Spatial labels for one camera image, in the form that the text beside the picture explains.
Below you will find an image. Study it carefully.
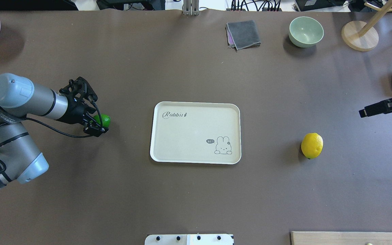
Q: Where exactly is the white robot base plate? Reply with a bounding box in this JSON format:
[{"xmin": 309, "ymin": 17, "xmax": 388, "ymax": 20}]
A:
[{"xmin": 144, "ymin": 233, "xmax": 234, "ymax": 245}]

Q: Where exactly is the green lime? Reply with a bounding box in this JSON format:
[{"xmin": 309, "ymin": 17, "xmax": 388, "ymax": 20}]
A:
[{"xmin": 93, "ymin": 114, "xmax": 111, "ymax": 128}]

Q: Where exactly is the yellow lemon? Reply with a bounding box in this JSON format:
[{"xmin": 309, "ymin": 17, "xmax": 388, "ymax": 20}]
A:
[{"xmin": 300, "ymin": 132, "xmax": 324, "ymax": 159}]

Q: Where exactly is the mint green bowl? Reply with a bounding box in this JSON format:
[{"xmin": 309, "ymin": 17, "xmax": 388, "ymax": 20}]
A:
[{"xmin": 288, "ymin": 16, "xmax": 325, "ymax": 48}]

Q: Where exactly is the wooden mug stand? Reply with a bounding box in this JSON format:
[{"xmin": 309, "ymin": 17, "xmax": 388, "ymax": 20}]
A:
[{"xmin": 341, "ymin": 0, "xmax": 392, "ymax": 52}]

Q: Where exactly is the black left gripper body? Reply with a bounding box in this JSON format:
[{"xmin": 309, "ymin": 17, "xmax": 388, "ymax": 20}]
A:
[{"xmin": 57, "ymin": 99, "xmax": 96, "ymax": 126}]

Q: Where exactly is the wooden cutting board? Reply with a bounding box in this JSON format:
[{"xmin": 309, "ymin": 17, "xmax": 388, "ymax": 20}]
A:
[{"xmin": 290, "ymin": 231, "xmax": 392, "ymax": 245}]

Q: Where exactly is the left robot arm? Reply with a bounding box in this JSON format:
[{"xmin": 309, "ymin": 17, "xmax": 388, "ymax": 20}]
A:
[{"xmin": 0, "ymin": 73, "xmax": 111, "ymax": 189}]

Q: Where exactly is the aluminium frame post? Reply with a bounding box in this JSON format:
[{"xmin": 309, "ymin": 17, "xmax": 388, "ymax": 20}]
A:
[{"xmin": 182, "ymin": 0, "xmax": 200, "ymax": 16}]

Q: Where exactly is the grey folded cloth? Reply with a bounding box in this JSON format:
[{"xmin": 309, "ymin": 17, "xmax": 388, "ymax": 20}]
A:
[{"xmin": 226, "ymin": 20, "xmax": 261, "ymax": 51}]

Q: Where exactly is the cream rabbit tray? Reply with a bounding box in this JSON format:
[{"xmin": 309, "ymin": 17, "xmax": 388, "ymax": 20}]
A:
[{"xmin": 150, "ymin": 102, "xmax": 242, "ymax": 165}]

